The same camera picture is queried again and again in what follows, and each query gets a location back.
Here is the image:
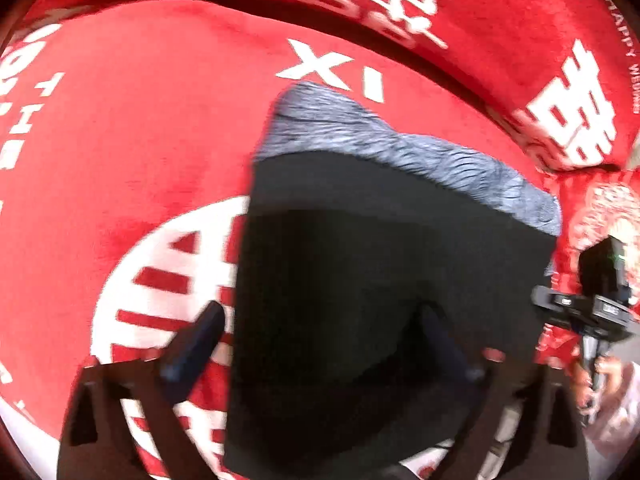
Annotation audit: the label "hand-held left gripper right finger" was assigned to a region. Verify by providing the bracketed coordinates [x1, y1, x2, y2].
[419, 304, 592, 480]

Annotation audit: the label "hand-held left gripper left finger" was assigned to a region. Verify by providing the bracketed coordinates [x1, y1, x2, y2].
[57, 300, 227, 480]

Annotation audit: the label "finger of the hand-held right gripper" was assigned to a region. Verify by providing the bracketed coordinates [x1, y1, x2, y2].
[531, 285, 593, 329]

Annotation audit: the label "dark pants with grey lining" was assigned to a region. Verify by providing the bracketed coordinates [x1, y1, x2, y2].
[222, 80, 563, 480]

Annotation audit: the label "person's right forearm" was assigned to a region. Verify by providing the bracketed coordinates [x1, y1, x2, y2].
[582, 360, 640, 461]

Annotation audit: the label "person's right hand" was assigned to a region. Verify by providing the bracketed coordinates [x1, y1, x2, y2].
[572, 352, 622, 415]

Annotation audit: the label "red printed blanket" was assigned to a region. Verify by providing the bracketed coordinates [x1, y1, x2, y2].
[0, 0, 566, 480]

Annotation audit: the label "red folded quilt white print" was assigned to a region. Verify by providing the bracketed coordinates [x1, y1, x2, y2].
[60, 0, 640, 171]

